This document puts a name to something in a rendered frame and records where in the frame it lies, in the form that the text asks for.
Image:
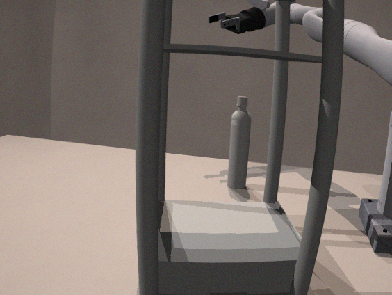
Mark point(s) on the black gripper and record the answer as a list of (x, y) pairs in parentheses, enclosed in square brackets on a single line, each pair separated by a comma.
[(258, 17)]

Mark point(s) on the grey bottle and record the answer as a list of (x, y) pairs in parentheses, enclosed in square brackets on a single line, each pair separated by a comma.
[(239, 145)]

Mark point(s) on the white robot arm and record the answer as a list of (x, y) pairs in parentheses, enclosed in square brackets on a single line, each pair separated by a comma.
[(361, 43)]

